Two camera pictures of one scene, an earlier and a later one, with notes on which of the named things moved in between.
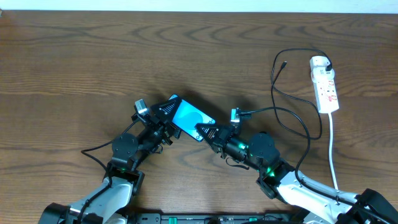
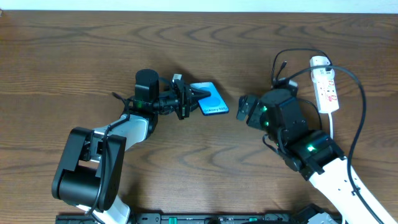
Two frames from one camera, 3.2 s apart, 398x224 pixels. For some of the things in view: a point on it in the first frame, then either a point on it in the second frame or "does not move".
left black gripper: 160,121 to 181,100
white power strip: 324,86 does not move
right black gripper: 221,139 to 250,110
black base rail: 209,218 does not move
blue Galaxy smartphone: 187,116 to 213,104
